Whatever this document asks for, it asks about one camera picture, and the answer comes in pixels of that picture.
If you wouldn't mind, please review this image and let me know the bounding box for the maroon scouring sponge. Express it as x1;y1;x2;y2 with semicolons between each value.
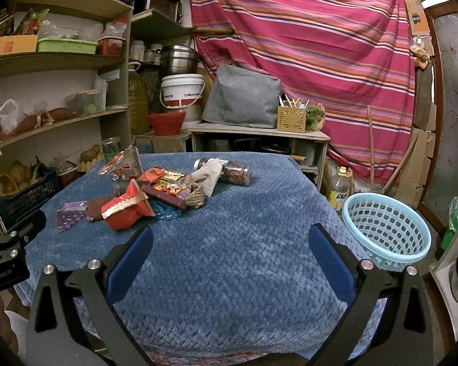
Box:
86;197;111;221

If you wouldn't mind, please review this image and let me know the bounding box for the red gold foil wrapper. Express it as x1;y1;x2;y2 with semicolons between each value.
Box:
101;179;155;231

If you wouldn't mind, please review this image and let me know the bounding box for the clear orange snack wrapper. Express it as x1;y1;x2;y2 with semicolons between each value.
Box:
99;145;143;182

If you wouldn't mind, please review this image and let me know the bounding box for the orange cloth piece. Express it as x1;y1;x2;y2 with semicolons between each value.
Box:
137;168;164;183

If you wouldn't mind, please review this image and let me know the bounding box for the brown paper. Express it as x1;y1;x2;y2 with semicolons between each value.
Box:
184;175;206;208

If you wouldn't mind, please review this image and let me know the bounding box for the dark blue plastic crate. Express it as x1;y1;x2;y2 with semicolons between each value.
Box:
0;168;60;230

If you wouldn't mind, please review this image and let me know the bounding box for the purple beads plastic bag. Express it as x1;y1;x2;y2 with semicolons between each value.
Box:
56;201;87;232

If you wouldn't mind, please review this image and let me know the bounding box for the light blue plastic basket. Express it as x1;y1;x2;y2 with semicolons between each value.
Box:
342;192;432;272

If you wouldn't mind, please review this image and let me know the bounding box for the yellow egg carton tray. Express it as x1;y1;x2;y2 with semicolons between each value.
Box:
78;153;103;173

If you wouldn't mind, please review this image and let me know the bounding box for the white plastic bag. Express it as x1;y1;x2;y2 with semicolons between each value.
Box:
0;99;25;135

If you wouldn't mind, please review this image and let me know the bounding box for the green label tea jar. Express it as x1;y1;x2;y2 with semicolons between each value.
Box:
101;136;122;163

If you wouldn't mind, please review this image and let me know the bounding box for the yellow cap oil bottle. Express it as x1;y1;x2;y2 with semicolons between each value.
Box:
326;165;354;212

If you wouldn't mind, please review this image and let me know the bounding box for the blue quilted table cloth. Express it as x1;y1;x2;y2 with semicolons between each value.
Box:
13;151;391;361

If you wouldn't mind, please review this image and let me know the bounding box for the clear plastic storage box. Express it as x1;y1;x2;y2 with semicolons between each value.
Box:
64;88;106;117

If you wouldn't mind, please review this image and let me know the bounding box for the yellow red carton box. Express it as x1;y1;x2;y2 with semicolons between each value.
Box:
154;169;186;188

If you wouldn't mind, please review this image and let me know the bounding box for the large oil jug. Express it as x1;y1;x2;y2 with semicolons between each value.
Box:
128;62;150;135

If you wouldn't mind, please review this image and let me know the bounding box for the grey side table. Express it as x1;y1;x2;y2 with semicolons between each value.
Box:
187;123;330;188

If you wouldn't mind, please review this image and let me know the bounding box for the wooden shelf unit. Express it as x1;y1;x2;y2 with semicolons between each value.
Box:
0;0;185;197

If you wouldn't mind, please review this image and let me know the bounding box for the yellow cardboard box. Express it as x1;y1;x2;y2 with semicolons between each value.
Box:
0;35;38;56

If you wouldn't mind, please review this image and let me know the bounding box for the green plastic tray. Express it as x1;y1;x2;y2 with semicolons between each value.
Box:
37;38;98;55

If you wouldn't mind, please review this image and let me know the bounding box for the clear jar of dried fruit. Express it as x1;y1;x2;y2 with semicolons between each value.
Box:
192;157;253;188

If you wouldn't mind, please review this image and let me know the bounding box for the green leafy vegetable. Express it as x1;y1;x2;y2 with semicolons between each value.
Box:
306;103;325;131

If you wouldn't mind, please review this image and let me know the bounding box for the red container on shelf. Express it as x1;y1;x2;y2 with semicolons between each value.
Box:
98;36;125;57

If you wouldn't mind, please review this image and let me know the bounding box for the yellow plastic utensil basket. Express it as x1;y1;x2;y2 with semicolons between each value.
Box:
277;95;308;134

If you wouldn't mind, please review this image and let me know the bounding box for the white plastic bucket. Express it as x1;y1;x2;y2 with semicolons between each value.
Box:
159;74;205;127

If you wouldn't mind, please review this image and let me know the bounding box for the steel pot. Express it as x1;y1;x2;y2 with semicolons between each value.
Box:
159;45;202;77

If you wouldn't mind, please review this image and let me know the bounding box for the grey fabric cover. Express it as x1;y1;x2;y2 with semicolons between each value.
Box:
202;64;282;129

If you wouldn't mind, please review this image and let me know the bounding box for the red striped curtain cloth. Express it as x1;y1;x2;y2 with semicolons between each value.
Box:
189;0;415;183

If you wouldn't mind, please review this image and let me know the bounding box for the broom with wooden handle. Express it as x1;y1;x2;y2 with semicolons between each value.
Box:
366;106;419;195

